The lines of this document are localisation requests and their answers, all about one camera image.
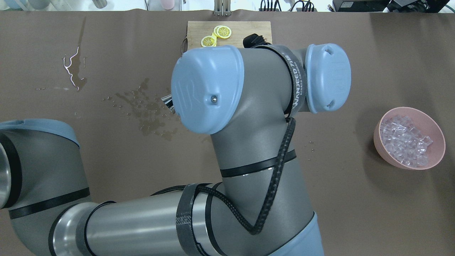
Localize steel cocktail jigger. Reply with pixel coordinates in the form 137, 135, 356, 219
161, 94, 176, 114

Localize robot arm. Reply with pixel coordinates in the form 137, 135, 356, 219
1, 43, 351, 256

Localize pile of clear ice cubes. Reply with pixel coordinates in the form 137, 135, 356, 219
380, 115, 433, 167

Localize lemon slice far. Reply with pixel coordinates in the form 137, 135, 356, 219
200, 35, 217, 47

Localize lemon slice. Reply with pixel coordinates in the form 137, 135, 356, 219
212, 25, 220, 38
200, 35, 217, 47
218, 26, 232, 39

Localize lemon slice middle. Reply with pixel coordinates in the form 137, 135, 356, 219
218, 26, 232, 39

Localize lemon slice near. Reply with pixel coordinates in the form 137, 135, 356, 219
212, 25, 220, 38

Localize bamboo cutting board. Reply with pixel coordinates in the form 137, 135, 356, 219
181, 21, 273, 53

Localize pink bowl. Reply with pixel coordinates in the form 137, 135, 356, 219
373, 107, 446, 170

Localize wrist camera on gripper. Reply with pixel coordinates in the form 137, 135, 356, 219
242, 33, 269, 48

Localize aluminium frame post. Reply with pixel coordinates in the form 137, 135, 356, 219
214, 0, 232, 16

